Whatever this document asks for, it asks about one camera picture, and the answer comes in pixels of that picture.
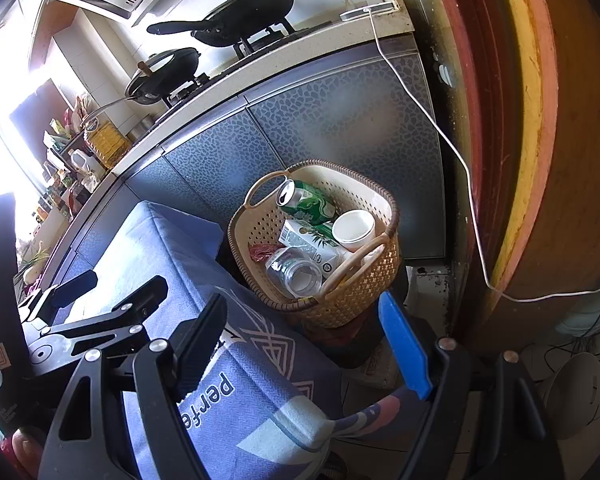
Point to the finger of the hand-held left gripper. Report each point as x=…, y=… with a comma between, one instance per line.
x=140, y=300
x=70, y=287

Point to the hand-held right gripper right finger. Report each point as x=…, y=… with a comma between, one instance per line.
x=405, y=350

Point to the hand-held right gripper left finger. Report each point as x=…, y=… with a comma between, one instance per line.
x=202, y=340

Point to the beige plastic basket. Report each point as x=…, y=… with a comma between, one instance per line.
x=360, y=290

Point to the red snack packet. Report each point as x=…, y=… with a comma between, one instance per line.
x=262, y=252

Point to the clear plastic bottle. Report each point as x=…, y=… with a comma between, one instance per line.
x=300, y=277

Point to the white paper cup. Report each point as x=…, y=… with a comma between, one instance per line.
x=352, y=227

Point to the green drink can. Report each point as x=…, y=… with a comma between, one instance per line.
x=312, y=205

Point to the person's left hand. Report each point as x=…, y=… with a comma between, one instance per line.
x=26, y=452

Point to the green onions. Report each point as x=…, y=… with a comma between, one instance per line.
x=32, y=260

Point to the blue printed tablecloth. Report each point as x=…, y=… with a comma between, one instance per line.
x=145, y=250

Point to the dark red stool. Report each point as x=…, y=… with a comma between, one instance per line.
x=350, y=340

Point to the cluster of condiment bottles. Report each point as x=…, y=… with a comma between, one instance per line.
x=60, y=185

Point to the white plastic jug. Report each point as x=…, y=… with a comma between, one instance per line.
x=82, y=162

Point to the yellow cooking oil bottle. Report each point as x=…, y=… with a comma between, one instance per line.
x=107, y=147

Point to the small steel pot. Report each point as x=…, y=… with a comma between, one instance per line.
x=142, y=127

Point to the white fan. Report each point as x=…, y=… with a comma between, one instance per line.
x=577, y=395

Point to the kitchen counter cabinet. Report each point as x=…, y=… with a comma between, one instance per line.
x=330, y=125

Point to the wooden sliding door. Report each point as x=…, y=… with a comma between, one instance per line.
x=555, y=160

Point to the black gas stove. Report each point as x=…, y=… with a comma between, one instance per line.
x=260, y=40

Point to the black frying pan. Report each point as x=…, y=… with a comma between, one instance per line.
x=250, y=10

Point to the white phone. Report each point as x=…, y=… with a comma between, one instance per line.
x=370, y=12

